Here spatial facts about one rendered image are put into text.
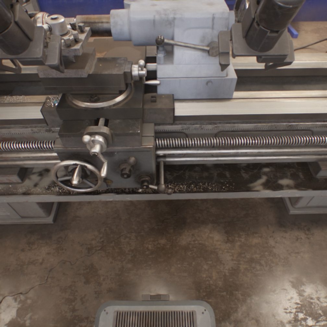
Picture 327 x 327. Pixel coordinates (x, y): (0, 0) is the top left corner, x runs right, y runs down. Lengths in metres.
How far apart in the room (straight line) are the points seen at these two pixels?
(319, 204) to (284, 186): 0.49
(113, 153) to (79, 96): 0.25
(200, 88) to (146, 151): 0.36
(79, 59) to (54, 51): 0.43
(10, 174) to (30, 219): 0.44
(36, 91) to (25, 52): 1.00
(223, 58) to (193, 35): 0.55
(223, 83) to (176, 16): 0.32
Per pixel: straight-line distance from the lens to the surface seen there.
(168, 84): 1.07
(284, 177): 1.49
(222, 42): 0.53
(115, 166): 1.07
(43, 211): 1.74
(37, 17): 1.19
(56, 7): 4.51
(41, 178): 1.51
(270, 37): 0.48
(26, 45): 0.54
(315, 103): 1.25
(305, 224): 1.88
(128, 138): 0.93
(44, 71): 0.96
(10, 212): 1.84
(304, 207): 1.89
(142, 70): 0.95
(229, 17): 1.12
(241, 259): 1.62
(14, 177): 1.52
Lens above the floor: 1.48
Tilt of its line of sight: 50 degrees down
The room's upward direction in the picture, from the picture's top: 1 degrees counter-clockwise
